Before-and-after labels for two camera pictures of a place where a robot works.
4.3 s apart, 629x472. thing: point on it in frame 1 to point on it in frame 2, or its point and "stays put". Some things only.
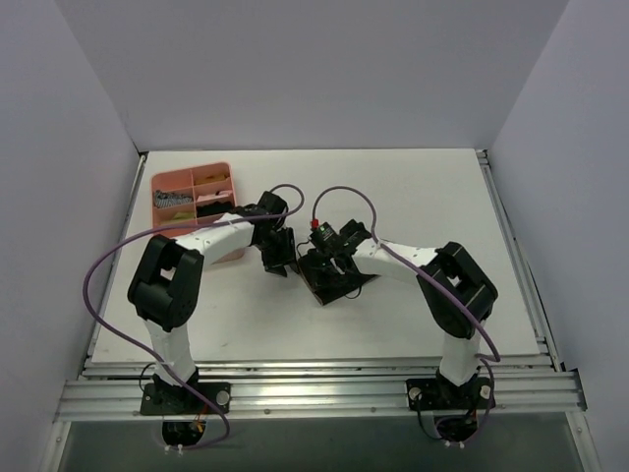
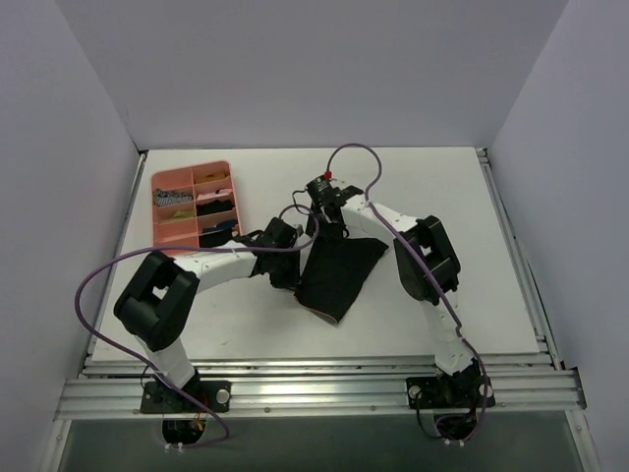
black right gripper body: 323,268 to 331,226
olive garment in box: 180,216 stays put
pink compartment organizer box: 193,195 stays put
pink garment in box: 214,196 stays put
